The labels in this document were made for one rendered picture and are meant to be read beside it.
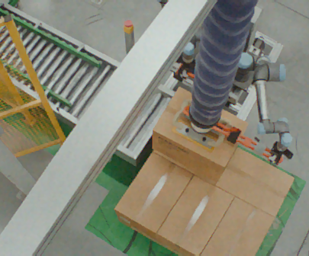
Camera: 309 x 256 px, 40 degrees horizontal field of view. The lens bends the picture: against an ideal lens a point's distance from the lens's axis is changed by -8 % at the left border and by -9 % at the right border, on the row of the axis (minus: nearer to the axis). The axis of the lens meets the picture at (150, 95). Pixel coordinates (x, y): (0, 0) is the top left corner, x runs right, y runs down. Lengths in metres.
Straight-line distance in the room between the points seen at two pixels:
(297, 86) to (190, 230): 2.11
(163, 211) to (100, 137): 2.54
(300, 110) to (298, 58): 0.65
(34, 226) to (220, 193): 2.73
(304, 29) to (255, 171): 2.14
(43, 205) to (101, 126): 0.26
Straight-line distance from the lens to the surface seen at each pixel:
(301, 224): 4.41
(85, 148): 1.15
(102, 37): 4.99
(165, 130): 3.29
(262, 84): 2.98
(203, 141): 3.24
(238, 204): 3.72
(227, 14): 1.95
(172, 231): 3.62
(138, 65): 1.24
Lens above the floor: 4.12
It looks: 64 degrees down
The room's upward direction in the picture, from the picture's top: 1 degrees counter-clockwise
